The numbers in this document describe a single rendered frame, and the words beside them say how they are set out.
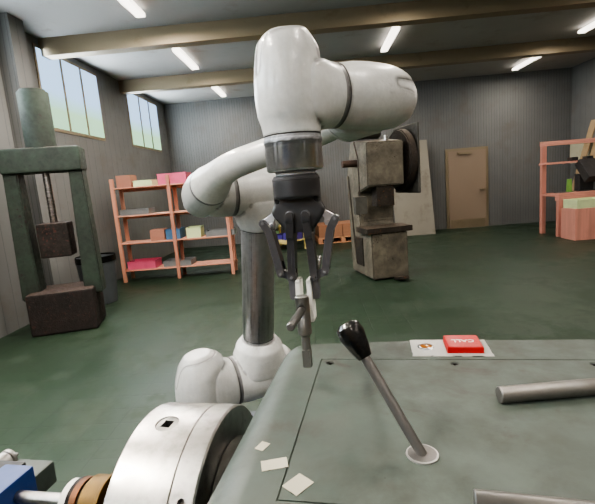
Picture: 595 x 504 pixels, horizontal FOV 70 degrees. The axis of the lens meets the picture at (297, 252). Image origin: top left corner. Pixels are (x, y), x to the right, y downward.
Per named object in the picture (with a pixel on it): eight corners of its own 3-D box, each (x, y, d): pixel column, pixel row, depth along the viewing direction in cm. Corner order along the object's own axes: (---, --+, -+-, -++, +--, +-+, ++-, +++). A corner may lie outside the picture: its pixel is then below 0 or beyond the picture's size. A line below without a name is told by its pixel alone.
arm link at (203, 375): (173, 414, 139) (165, 351, 136) (226, 398, 147) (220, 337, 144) (185, 439, 125) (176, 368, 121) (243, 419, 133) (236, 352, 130)
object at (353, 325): (372, 352, 52) (370, 315, 52) (371, 364, 49) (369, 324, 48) (339, 352, 53) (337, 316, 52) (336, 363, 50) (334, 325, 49)
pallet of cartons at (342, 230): (364, 236, 1179) (363, 218, 1171) (369, 240, 1081) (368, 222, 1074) (315, 239, 1186) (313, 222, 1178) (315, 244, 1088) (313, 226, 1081)
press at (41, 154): (54, 319, 586) (15, 100, 540) (120, 314, 581) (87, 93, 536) (16, 339, 511) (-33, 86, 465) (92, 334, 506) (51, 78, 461)
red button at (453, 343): (476, 344, 79) (476, 334, 79) (484, 358, 73) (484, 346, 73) (443, 345, 80) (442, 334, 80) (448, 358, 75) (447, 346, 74)
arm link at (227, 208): (183, 161, 105) (235, 159, 111) (170, 183, 121) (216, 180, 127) (193, 213, 104) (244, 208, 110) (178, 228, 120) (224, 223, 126)
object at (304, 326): (313, 368, 67) (307, 296, 65) (300, 369, 67) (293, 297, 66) (315, 363, 69) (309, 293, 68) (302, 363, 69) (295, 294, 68)
